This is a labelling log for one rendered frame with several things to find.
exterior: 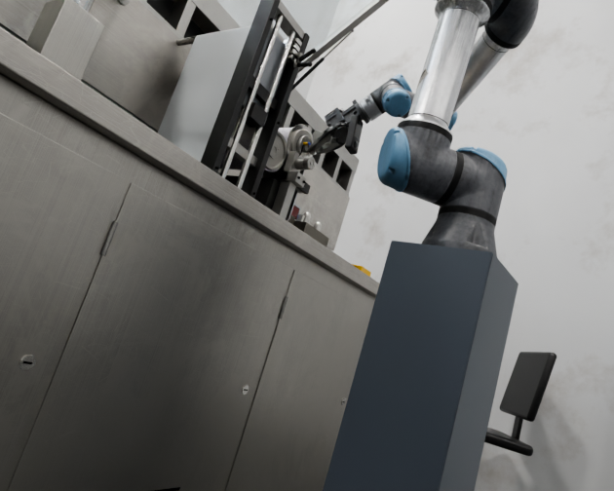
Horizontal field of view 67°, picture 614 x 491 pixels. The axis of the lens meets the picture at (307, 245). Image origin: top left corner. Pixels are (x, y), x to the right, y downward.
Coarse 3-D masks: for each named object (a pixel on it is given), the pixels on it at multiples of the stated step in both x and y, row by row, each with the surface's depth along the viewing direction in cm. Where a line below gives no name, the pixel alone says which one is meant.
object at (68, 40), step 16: (64, 0) 93; (80, 0) 98; (48, 16) 95; (64, 16) 93; (80, 16) 96; (32, 32) 96; (48, 32) 92; (64, 32) 94; (80, 32) 96; (96, 32) 99; (32, 48) 94; (48, 48) 92; (64, 48) 94; (80, 48) 97; (64, 64) 95; (80, 64) 97; (80, 80) 98
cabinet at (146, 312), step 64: (0, 128) 58; (64, 128) 65; (0, 192) 59; (64, 192) 66; (128, 192) 74; (192, 192) 85; (0, 256) 60; (64, 256) 67; (128, 256) 75; (192, 256) 86; (256, 256) 101; (0, 320) 61; (64, 320) 68; (128, 320) 77; (192, 320) 88; (256, 320) 104; (320, 320) 126; (0, 384) 62; (64, 384) 69; (128, 384) 79; (192, 384) 91; (256, 384) 108; (320, 384) 131; (0, 448) 63; (64, 448) 71; (128, 448) 80; (192, 448) 93; (256, 448) 111; (320, 448) 136
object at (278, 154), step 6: (276, 138) 142; (282, 138) 144; (276, 144) 142; (282, 144) 145; (276, 150) 142; (282, 150) 145; (270, 156) 141; (276, 156) 143; (282, 156) 146; (270, 162) 141; (276, 162) 144; (282, 162) 145; (270, 168) 141; (276, 168) 143
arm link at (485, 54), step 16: (512, 0) 96; (528, 0) 97; (512, 16) 98; (528, 16) 99; (496, 32) 104; (512, 32) 102; (528, 32) 104; (480, 48) 111; (496, 48) 108; (512, 48) 107; (480, 64) 113; (464, 80) 119; (480, 80) 118; (464, 96) 123; (448, 128) 135
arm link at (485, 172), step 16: (464, 160) 92; (480, 160) 93; (496, 160) 93; (464, 176) 91; (480, 176) 92; (496, 176) 93; (448, 192) 92; (464, 192) 92; (480, 192) 91; (496, 192) 92; (480, 208) 91; (496, 208) 93
